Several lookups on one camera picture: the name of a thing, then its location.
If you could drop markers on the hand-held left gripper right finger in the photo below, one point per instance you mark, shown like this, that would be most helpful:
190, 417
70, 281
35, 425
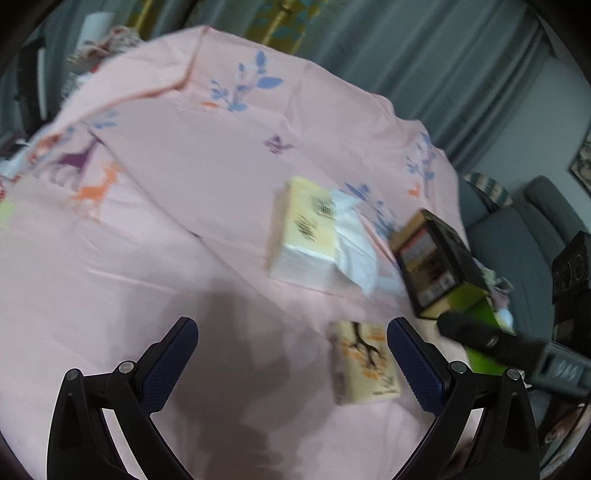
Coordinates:
415, 364

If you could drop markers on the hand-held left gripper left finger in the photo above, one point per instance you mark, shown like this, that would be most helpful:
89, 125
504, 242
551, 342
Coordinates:
171, 364

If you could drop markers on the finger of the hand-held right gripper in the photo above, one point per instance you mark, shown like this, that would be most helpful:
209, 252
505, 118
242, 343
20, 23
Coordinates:
489, 339

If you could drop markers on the green storage bin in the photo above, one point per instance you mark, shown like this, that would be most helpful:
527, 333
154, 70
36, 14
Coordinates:
480, 362

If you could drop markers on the small yellow tissue pack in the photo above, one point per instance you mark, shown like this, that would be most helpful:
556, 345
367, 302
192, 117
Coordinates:
364, 369

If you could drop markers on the purple fleece cloth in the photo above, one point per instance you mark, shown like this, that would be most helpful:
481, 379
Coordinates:
498, 286

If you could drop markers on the black tin box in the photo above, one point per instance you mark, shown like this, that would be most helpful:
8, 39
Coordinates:
429, 263

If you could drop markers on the beige cloth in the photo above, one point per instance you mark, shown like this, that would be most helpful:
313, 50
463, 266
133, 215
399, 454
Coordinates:
563, 424

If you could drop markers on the grey sofa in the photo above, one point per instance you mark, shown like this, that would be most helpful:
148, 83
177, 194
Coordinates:
521, 244

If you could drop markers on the patterned cushion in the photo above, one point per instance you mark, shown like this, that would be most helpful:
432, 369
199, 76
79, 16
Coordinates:
491, 190

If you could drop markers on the large yellow tissue pack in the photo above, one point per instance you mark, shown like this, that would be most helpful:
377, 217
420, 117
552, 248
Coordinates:
304, 230

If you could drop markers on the pink printed bedsheet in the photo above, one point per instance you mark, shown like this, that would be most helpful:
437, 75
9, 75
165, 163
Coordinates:
184, 184

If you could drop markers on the grey curtain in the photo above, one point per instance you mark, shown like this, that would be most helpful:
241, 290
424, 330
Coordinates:
415, 60

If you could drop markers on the pink cloth pile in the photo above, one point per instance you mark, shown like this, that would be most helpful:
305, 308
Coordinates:
115, 41

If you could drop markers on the yellow patterned curtain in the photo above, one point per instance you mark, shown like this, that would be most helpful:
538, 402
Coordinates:
277, 27

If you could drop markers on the framed wall picture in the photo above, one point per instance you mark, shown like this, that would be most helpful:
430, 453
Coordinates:
582, 166

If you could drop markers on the dark furniture frame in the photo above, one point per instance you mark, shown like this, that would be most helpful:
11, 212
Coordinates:
30, 87

